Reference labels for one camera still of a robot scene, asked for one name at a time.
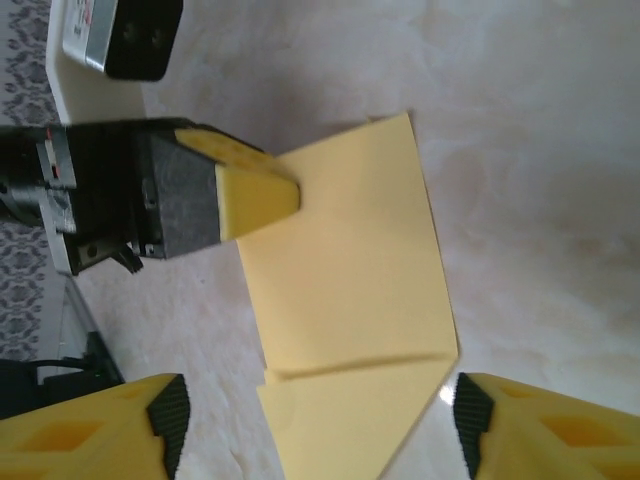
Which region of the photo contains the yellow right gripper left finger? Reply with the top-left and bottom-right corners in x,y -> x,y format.
0,372 -> 194,480

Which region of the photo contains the yellow square paper sheet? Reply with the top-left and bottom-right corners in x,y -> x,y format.
234,110 -> 461,480

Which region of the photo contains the aluminium table side rail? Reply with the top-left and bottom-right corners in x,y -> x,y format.
54,272 -> 126,386

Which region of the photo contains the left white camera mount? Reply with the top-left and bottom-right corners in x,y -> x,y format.
47,0 -> 147,124

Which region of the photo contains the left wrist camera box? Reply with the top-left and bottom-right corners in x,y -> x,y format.
60,0 -> 184,82

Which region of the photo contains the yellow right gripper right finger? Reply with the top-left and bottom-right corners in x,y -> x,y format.
452,372 -> 640,480

